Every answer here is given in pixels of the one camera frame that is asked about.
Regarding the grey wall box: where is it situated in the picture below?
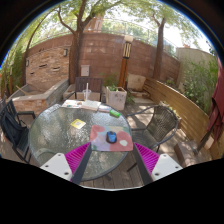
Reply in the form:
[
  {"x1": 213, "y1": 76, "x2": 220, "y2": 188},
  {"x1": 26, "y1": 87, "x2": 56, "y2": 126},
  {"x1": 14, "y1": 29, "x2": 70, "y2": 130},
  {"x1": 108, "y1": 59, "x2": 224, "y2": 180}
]
[{"x1": 80, "y1": 64, "x2": 91, "y2": 77}]

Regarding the blue and black computer mouse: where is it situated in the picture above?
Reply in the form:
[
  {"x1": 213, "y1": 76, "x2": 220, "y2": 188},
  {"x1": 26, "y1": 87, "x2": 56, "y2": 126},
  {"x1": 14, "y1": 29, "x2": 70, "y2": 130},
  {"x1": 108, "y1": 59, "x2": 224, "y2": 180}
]
[{"x1": 105, "y1": 130, "x2": 118, "y2": 144}]

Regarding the beige stone slab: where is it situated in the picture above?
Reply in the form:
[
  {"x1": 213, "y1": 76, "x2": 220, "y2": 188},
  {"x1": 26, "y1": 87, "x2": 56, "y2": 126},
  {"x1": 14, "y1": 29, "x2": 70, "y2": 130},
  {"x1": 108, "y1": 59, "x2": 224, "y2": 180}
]
[{"x1": 127, "y1": 73, "x2": 147, "y2": 91}]

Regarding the brown stone block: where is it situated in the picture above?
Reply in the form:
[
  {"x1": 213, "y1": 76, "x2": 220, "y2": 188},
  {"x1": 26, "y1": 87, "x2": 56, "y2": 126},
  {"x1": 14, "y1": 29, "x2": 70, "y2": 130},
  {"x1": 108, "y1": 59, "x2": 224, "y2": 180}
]
[{"x1": 173, "y1": 139, "x2": 201, "y2": 168}]

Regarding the floral pink mouse pad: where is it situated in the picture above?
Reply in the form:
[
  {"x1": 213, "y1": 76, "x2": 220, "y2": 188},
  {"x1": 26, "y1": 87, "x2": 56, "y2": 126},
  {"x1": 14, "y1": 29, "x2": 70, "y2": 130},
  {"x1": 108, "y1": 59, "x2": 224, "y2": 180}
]
[{"x1": 89, "y1": 124, "x2": 134, "y2": 153}]

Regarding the forked tree trunk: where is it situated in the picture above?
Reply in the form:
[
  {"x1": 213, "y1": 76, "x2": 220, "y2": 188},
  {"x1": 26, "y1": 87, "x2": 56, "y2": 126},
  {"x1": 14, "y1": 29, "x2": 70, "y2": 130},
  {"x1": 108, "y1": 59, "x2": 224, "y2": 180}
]
[{"x1": 54, "y1": 0, "x2": 111, "y2": 84}]

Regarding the stone garden counter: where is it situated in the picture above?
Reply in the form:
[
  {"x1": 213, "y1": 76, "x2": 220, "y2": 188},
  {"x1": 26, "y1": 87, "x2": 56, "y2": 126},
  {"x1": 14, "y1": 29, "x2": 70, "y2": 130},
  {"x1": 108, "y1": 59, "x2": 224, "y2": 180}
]
[{"x1": 11, "y1": 78, "x2": 70, "y2": 114}]

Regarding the yellow printed card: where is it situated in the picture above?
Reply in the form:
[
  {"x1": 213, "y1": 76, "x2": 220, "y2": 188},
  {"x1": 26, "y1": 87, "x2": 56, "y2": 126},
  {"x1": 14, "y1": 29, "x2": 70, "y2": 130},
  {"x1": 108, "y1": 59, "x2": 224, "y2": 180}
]
[{"x1": 69, "y1": 118, "x2": 87, "y2": 130}]

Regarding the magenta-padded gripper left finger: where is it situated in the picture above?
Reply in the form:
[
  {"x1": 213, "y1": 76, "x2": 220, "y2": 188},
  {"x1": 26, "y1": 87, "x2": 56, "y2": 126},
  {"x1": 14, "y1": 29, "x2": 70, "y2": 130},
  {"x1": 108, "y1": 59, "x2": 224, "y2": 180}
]
[{"x1": 39, "y1": 142, "x2": 93, "y2": 185}]

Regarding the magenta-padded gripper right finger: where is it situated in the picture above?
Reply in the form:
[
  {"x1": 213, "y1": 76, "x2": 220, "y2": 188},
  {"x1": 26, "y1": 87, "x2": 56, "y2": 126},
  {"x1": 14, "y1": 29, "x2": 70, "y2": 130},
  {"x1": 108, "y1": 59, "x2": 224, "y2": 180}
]
[{"x1": 133, "y1": 142, "x2": 184, "y2": 186}]

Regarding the green plastic packet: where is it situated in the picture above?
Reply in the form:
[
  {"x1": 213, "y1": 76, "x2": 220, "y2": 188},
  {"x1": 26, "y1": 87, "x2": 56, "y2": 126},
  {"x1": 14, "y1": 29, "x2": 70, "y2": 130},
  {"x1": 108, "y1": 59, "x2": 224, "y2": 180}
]
[{"x1": 109, "y1": 109, "x2": 122, "y2": 119}]

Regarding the white concrete planter with plants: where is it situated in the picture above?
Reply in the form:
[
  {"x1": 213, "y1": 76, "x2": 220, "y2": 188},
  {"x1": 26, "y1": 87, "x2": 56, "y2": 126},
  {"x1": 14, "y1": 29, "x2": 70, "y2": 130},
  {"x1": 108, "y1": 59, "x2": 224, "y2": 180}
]
[{"x1": 104, "y1": 83, "x2": 128, "y2": 111}]

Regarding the wooden garden lamp post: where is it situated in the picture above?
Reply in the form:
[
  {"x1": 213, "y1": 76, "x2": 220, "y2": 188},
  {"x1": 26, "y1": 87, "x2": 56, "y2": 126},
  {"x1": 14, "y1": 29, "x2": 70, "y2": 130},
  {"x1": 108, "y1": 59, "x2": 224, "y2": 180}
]
[{"x1": 118, "y1": 34, "x2": 134, "y2": 89}]

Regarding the dark wooden slatted chair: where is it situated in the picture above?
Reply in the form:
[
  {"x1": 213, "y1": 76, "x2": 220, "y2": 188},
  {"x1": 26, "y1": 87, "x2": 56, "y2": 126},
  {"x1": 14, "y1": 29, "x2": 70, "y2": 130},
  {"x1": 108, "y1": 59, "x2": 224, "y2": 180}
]
[{"x1": 64, "y1": 77, "x2": 104, "y2": 101}]

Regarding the slim tree trunk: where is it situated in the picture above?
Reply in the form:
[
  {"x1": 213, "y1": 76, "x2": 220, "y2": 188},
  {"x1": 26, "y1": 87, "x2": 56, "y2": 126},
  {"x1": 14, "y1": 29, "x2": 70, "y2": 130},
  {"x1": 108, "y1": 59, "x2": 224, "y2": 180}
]
[{"x1": 151, "y1": 13, "x2": 168, "y2": 81}]

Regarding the brown wicker chair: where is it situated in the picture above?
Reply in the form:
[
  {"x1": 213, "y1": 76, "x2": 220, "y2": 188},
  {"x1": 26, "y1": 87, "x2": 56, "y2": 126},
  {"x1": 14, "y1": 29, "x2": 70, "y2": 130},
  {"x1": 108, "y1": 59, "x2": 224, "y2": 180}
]
[{"x1": 125, "y1": 104, "x2": 180, "y2": 173}]

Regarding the thin pale booklet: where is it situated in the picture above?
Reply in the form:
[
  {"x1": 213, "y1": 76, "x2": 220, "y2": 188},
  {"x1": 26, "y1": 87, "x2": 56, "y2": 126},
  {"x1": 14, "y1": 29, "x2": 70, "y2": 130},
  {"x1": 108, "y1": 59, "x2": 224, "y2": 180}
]
[{"x1": 98, "y1": 104, "x2": 113, "y2": 114}]

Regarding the dark red folded umbrella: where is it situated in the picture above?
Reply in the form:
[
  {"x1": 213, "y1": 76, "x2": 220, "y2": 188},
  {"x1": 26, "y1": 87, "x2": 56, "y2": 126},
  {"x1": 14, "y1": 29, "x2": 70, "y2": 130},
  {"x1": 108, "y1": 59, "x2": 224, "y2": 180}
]
[{"x1": 206, "y1": 56, "x2": 224, "y2": 141}]

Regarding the clear plastic cup with straw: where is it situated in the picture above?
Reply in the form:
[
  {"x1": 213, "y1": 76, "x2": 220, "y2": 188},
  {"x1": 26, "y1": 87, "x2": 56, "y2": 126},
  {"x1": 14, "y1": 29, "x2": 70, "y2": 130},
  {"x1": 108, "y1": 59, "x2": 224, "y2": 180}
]
[{"x1": 82, "y1": 83, "x2": 92, "y2": 102}]

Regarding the black slatted garden chair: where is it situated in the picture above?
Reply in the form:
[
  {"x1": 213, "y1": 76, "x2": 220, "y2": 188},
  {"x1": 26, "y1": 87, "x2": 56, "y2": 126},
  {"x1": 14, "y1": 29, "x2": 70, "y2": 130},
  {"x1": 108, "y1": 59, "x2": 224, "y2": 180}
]
[{"x1": 0, "y1": 99, "x2": 37, "y2": 164}]

